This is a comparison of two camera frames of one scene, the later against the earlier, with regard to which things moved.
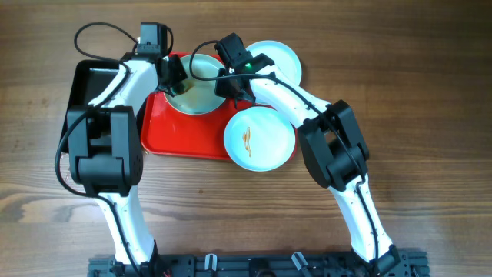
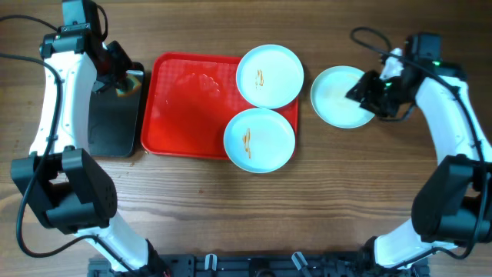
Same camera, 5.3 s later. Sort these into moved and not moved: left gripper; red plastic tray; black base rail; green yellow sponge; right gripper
Moved: right gripper; left gripper; green yellow sponge
Not moved: red plastic tray; black base rail
